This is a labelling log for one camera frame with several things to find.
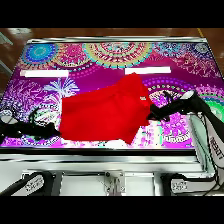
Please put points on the silver frame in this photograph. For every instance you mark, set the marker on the silver frame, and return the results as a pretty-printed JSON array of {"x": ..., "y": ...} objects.
[{"x": 100, "y": 166}]

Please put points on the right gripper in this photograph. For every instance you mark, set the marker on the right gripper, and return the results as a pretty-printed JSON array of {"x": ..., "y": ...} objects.
[{"x": 160, "y": 112}]

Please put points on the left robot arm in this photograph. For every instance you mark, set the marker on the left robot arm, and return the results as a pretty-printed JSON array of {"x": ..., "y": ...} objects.
[{"x": 20, "y": 130}]

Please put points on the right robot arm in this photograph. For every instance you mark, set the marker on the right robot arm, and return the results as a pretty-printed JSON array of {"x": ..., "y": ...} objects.
[{"x": 198, "y": 103}]

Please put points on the red T-shirt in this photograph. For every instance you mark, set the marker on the red T-shirt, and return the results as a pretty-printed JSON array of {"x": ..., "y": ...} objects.
[{"x": 103, "y": 113}]

